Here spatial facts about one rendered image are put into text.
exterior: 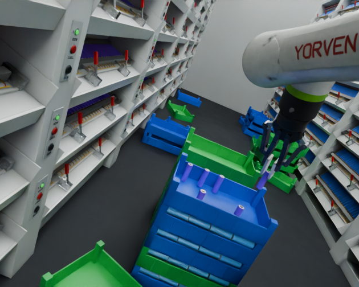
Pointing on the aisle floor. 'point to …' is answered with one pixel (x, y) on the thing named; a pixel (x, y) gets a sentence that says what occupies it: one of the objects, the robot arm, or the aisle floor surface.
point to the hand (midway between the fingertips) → (270, 167)
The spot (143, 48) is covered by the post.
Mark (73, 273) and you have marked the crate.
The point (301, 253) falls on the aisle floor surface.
